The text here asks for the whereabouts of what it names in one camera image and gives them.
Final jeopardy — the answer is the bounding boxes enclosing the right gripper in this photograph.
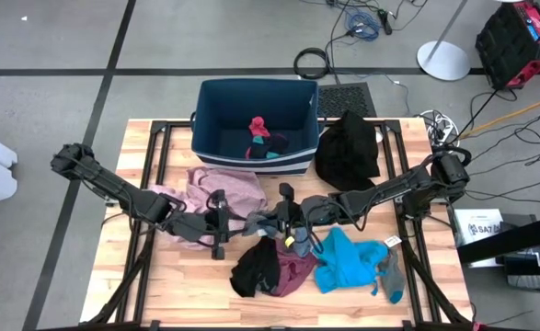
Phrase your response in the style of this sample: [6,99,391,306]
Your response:
[263,182,316,241]

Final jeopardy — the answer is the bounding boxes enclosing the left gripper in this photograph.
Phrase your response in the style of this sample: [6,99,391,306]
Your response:
[166,189,252,261]

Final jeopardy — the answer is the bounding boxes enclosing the grey-blue denim garment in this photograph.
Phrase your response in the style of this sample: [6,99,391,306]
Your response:
[258,215,283,239]

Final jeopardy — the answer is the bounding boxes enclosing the grey sock teal toe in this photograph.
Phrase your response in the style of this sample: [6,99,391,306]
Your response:
[379,250,407,305]
[243,210,270,238]

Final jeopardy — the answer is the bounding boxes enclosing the grey blue sock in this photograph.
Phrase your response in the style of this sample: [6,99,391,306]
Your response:
[292,224,315,258]

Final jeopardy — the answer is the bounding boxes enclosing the pink heathered shirt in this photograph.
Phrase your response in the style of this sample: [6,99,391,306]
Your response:
[148,165,269,252]

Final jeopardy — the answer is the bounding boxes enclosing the black garment with grey print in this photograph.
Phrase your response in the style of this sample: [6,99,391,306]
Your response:
[229,236,282,299]

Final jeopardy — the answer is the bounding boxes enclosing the maroon t-shirt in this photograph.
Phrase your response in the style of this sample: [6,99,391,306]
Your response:
[271,238,319,298]

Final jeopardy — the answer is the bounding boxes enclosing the bright blue garment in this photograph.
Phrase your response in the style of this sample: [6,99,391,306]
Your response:
[313,226,390,295]

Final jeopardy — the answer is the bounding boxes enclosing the red sock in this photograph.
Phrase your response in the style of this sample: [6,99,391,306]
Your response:
[248,116,271,139]

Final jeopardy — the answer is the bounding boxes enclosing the plain black garment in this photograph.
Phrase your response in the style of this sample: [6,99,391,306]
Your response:
[314,109,382,193]

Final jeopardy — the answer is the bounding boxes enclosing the navy white striped fabric bin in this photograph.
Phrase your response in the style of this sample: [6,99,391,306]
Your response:
[190,77,322,176]

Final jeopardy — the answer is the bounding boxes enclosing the black floor vent mat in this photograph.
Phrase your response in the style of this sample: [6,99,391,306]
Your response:
[317,82,377,119]

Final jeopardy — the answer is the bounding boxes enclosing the white printed box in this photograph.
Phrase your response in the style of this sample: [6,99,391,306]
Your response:
[453,208,505,268]

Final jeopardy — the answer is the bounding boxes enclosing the black power strip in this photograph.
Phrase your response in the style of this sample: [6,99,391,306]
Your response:
[377,8,394,36]

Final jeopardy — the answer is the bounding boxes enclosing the white lamp stand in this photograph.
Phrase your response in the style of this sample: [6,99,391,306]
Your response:
[416,0,472,83]

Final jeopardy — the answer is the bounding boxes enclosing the black side stand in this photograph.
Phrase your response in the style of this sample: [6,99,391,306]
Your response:
[455,213,540,295]

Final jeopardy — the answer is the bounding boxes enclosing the red black tool case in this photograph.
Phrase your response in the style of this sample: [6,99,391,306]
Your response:
[475,0,540,91]

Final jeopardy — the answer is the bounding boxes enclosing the black metal table frame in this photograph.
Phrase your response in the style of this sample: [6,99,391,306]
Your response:
[83,119,476,331]

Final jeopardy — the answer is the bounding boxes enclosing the black coiled cable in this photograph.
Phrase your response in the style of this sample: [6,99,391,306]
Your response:
[293,47,331,80]

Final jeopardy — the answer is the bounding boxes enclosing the white cable bundle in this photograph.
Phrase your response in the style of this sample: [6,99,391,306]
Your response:
[417,108,460,147]

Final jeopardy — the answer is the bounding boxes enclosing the blue coiled cable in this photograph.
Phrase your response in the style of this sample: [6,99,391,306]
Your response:
[345,9,381,42]

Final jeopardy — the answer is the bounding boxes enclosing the black floor cable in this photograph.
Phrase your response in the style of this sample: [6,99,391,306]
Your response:
[453,86,519,142]

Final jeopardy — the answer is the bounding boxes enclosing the yellow cord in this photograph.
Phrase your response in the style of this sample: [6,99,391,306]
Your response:
[460,98,540,139]

